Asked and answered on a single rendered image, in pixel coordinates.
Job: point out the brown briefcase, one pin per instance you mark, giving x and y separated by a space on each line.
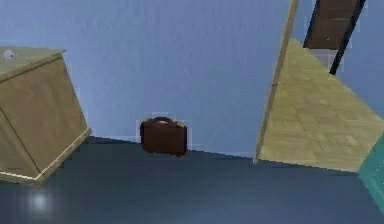
163 137

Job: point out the light wooden cabinet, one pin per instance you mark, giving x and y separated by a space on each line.
36 116

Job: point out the dark brown wooden door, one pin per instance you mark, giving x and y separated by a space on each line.
330 26

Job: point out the small grey round object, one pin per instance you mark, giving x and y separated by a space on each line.
10 55

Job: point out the teal green cloth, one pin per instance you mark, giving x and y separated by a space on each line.
375 170

